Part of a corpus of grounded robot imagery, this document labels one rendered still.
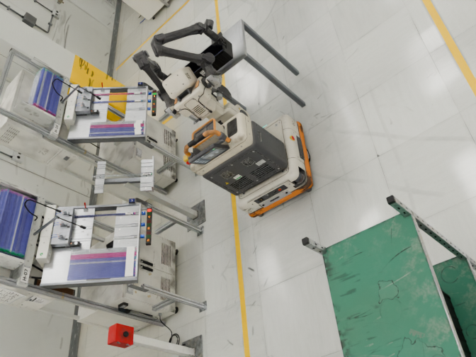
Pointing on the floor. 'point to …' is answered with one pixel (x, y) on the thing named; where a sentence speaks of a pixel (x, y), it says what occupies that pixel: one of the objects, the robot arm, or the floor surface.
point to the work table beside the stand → (237, 39)
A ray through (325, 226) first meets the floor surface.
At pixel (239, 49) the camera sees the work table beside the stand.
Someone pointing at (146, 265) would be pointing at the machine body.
